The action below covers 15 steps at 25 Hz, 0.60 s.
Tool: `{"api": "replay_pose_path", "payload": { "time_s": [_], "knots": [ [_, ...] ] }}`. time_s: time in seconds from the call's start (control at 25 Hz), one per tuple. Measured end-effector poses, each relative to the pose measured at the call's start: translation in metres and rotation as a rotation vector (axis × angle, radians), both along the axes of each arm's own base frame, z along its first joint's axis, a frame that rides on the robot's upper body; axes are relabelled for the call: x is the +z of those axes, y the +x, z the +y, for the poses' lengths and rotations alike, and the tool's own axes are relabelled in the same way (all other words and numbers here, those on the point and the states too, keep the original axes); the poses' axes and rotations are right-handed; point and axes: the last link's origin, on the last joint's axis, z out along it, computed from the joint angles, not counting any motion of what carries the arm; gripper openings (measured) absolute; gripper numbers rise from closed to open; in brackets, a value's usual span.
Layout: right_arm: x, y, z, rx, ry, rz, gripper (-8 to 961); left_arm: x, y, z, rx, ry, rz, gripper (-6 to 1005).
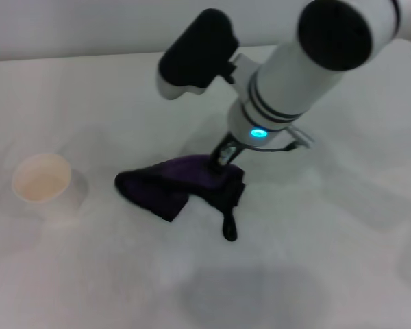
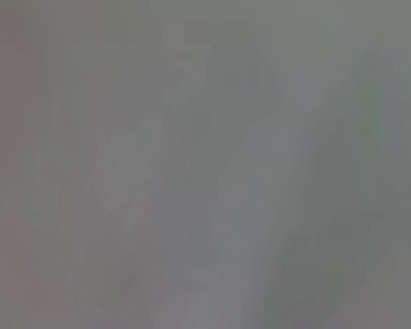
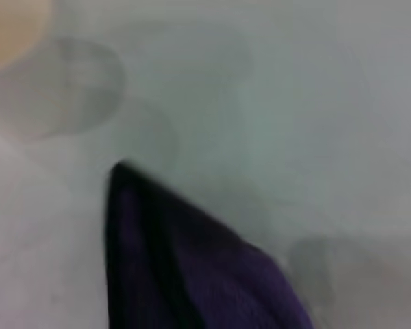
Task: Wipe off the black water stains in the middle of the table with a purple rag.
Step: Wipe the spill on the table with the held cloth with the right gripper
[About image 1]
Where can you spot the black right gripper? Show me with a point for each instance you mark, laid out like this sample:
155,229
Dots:
227,150

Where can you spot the black white wrist camera housing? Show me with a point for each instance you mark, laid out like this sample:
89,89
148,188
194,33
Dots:
195,55

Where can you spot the purple rag with black trim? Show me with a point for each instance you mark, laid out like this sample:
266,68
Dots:
171,185

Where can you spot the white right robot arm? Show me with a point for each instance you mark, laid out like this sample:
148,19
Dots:
294,75

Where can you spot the white paper cup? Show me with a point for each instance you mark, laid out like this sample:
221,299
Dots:
41,181

